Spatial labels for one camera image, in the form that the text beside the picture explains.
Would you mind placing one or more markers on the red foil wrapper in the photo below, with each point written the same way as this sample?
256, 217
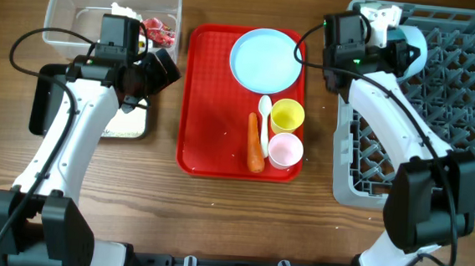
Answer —
160, 34

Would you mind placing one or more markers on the black plastic tray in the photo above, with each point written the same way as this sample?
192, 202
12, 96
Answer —
46, 103

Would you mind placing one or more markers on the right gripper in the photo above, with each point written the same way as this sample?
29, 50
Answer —
391, 51

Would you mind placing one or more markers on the white tissue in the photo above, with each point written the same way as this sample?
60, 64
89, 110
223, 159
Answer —
124, 11

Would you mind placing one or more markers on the orange carrot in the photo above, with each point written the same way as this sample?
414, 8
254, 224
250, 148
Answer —
255, 159

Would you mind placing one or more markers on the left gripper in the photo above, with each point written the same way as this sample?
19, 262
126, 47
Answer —
160, 79

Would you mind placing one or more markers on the light blue bowl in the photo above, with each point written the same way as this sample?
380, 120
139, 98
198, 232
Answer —
414, 37

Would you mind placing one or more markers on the grey dishwasher rack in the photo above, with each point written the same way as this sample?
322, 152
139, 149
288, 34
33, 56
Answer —
443, 94

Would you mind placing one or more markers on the clear plastic bin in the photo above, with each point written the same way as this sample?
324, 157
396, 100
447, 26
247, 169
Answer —
85, 16

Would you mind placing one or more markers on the yellow cup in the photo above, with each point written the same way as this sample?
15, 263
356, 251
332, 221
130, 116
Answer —
287, 115

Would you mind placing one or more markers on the pink cup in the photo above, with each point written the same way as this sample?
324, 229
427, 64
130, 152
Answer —
285, 150

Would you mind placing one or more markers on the white plastic spoon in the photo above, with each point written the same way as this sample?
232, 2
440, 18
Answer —
264, 108

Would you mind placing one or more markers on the red serving tray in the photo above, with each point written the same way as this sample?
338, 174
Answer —
213, 130

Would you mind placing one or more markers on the light blue plate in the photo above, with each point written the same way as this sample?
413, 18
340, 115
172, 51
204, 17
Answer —
263, 61

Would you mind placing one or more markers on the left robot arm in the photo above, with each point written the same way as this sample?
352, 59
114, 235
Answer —
40, 222

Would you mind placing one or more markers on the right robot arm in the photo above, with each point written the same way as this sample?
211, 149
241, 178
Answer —
432, 199

